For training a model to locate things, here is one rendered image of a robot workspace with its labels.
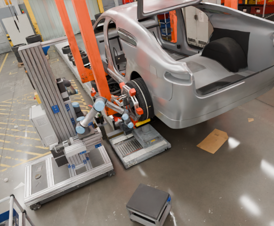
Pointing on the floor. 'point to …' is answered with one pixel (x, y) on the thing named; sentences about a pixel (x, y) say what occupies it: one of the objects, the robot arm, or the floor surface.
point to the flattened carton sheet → (213, 141)
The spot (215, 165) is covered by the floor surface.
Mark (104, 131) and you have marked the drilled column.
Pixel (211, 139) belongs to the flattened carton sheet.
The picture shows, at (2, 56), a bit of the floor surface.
